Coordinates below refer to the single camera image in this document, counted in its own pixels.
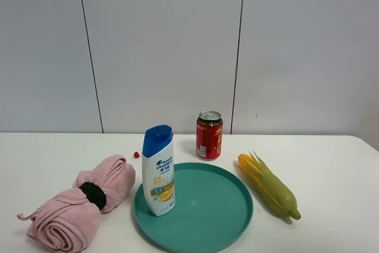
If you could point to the white shampoo bottle blue cap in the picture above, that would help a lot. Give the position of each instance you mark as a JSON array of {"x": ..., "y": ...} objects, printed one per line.
[{"x": 158, "y": 169}]

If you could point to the red drink can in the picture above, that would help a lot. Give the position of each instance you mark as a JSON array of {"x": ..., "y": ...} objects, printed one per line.
[{"x": 209, "y": 135}]

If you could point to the red white marker pen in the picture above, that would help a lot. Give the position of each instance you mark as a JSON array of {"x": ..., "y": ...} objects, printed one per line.
[{"x": 137, "y": 154}]

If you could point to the teal round plastic plate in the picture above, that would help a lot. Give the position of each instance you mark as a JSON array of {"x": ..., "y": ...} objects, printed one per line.
[{"x": 212, "y": 209}]

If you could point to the toy corn cob green husk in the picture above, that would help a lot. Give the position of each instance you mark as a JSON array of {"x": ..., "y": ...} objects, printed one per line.
[{"x": 276, "y": 195}]

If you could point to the black elastic band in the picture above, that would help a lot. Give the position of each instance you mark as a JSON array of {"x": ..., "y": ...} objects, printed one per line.
[{"x": 94, "y": 194}]

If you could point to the rolled pink towel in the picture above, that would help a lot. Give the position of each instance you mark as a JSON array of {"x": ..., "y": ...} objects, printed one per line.
[{"x": 68, "y": 222}]

